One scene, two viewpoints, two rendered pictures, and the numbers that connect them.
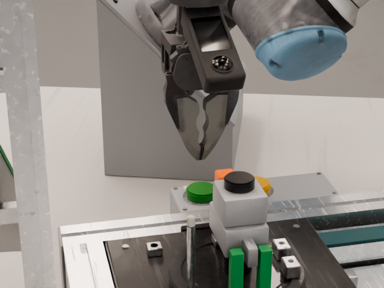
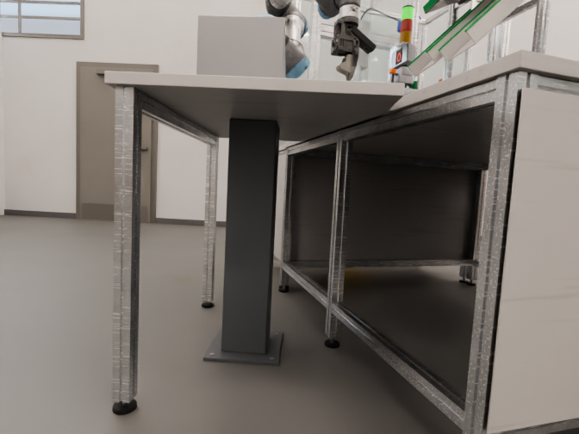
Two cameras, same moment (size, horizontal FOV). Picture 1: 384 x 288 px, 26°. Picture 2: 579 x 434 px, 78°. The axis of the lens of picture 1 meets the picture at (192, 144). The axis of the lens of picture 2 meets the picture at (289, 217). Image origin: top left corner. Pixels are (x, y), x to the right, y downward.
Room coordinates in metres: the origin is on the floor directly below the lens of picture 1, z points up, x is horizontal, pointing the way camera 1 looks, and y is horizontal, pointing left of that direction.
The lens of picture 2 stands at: (1.22, 1.34, 0.61)
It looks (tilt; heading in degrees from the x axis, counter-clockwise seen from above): 5 degrees down; 266
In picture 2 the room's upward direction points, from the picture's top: 3 degrees clockwise
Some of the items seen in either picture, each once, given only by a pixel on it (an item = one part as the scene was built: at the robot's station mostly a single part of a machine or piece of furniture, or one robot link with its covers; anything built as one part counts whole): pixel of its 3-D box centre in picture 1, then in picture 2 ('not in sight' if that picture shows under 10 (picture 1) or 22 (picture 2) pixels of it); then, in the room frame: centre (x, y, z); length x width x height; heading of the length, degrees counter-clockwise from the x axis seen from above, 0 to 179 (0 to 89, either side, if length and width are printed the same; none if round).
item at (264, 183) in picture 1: (254, 189); not in sight; (0.95, -0.08, 0.96); 0.04 x 0.04 x 0.02
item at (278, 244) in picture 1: (281, 248); not in sight; (0.74, -0.09, 1.00); 0.02 x 0.01 x 0.02; 13
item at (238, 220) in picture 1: (241, 214); (406, 75); (0.71, -0.05, 1.06); 0.08 x 0.04 x 0.07; 13
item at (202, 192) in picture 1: (202, 195); not in sight; (0.93, -0.01, 0.96); 0.04 x 0.04 x 0.02
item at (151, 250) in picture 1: (154, 249); not in sight; (0.78, 0.04, 0.97); 0.02 x 0.02 x 0.01; 13
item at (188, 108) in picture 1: (184, 121); (346, 67); (0.95, 0.01, 1.06); 0.06 x 0.03 x 0.09; 13
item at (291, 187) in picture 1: (254, 210); not in sight; (0.95, -0.08, 0.93); 0.21 x 0.07 x 0.06; 103
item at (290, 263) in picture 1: (290, 267); not in sight; (0.71, -0.10, 1.00); 0.02 x 0.01 x 0.02; 13
